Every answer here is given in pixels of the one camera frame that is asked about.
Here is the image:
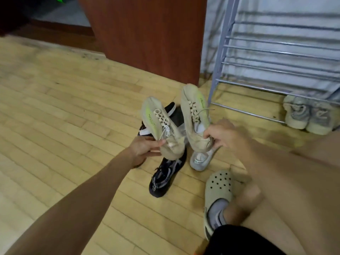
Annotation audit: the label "person's left hand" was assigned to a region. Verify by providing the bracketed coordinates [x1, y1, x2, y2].
[127, 135, 167, 169]

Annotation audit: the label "person's right hand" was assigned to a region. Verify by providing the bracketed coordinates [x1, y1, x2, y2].
[203, 119, 249, 157]

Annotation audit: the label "beige sneaker with green stripe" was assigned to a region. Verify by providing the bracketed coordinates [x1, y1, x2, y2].
[181, 83, 216, 153]
[140, 96, 186, 161]

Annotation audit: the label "person's right forearm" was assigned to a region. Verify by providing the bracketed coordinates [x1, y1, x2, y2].
[235, 135, 340, 255]

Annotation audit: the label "person's left forearm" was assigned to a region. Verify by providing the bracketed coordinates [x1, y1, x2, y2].
[4, 150, 134, 255]

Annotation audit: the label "white grey sneaker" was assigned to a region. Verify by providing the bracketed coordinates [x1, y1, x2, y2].
[189, 147, 221, 172]

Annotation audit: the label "black sneaker with white print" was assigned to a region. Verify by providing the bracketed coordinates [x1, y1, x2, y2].
[138, 102, 186, 137]
[149, 149, 188, 198]

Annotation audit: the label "beige perforated clog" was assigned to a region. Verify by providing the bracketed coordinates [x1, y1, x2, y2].
[203, 170, 235, 241]

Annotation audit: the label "grey sock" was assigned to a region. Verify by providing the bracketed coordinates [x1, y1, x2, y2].
[207, 199, 230, 230]

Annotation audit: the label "person's leg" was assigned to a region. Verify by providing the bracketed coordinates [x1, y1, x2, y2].
[223, 180, 306, 255]

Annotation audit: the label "grey knit sneaker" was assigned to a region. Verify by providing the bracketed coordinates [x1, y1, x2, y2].
[305, 99, 336, 136]
[283, 94, 311, 130]

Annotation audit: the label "grey metal shoe rack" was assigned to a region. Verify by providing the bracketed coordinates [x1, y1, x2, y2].
[207, 0, 340, 124]

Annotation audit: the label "black shorts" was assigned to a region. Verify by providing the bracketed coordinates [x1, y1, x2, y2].
[203, 224, 287, 255]

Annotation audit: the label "person's knee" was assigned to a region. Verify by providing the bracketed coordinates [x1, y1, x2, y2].
[291, 131, 340, 170]

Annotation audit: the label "brown wooden cabinet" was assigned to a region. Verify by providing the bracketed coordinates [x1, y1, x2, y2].
[77, 0, 208, 86]

